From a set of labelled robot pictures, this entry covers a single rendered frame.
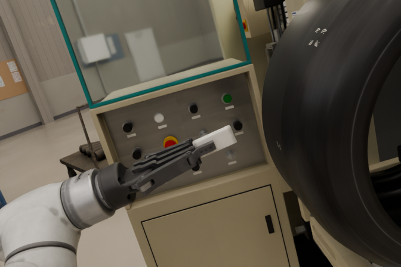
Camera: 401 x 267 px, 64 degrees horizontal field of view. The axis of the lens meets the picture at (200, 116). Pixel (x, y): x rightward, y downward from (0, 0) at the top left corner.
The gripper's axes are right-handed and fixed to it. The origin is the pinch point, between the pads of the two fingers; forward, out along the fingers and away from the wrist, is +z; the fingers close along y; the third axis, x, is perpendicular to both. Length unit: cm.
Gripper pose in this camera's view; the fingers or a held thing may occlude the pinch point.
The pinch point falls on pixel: (214, 141)
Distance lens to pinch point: 55.2
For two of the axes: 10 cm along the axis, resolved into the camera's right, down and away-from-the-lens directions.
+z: 9.1, -4.1, -0.2
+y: -0.8, -2.3, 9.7
